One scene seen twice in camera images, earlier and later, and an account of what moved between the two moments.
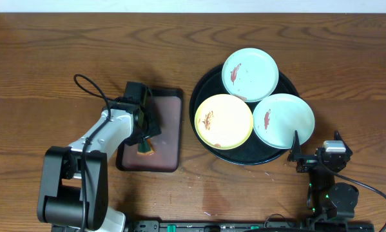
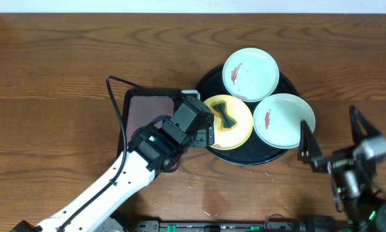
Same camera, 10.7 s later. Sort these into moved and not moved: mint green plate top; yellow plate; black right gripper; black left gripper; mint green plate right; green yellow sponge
Moved: green yellow sponge; black left gripper; black right gripper
Not moved: yellow plate; mint green plate top; mint green plate right
